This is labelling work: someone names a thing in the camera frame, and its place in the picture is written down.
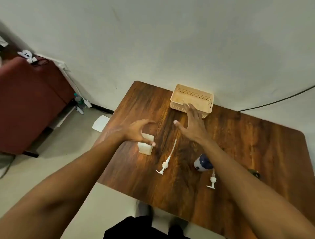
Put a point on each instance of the person's left hand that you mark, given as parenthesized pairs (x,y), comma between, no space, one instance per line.
(133,131)

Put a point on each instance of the person's right hand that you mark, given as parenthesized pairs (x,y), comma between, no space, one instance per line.
(195,128)

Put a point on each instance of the person's left thumb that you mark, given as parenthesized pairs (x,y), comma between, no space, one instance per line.
(148,141)

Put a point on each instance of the person's right thumb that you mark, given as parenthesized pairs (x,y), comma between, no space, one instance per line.
(179,125)

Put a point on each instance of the person's right forearm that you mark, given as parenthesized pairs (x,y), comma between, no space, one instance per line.
(246,187)

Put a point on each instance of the person's left forearm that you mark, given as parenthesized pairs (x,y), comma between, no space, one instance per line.
(73,177)

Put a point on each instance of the small white rectangular bottle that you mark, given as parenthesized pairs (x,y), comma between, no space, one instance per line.
(145,149)

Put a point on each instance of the white pump dispenser with tube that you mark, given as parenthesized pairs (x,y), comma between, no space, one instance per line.
(212,181)
(167,161)

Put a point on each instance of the beige perforated plastic basket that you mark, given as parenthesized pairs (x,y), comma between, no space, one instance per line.
(194,97)

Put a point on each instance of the blue and white bottle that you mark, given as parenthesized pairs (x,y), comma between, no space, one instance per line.
(202,164)

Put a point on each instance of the white flat sheet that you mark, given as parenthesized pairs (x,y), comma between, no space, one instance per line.
(101,123)

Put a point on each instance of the clear plastic water bottle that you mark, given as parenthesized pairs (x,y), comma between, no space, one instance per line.
(78,100)

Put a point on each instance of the person's black trousers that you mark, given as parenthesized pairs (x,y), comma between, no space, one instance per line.
(145,227)

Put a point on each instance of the small dark object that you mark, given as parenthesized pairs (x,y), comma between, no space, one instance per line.
(254,173)

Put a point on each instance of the maroon padded couch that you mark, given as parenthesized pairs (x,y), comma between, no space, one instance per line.
(27,103)

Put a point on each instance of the white handheld controller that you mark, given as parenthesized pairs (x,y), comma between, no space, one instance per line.
(26,55)

